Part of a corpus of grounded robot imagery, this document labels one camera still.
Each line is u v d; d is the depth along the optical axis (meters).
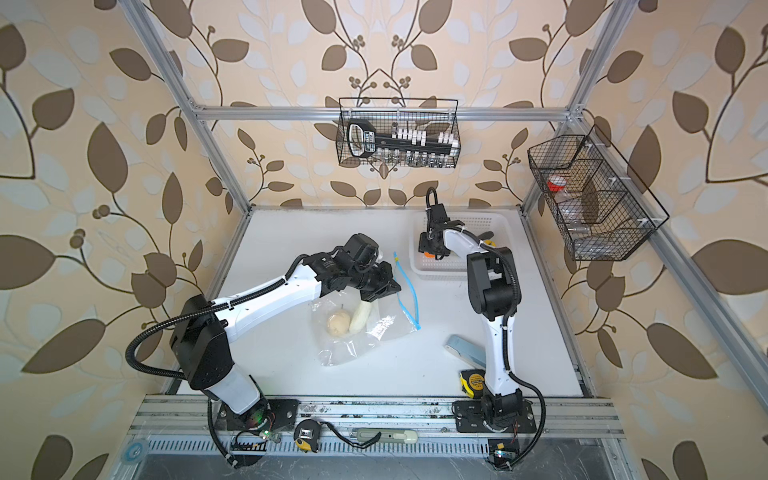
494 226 1.05
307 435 0.69
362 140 0.85
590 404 0.77
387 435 0.71
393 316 0.78
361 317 0.87
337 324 0.85
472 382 0.77
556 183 0.81
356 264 0.64
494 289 0.58
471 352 0.81
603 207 0.73
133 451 0.70
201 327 0.49
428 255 1.00
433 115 0.91
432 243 0.92
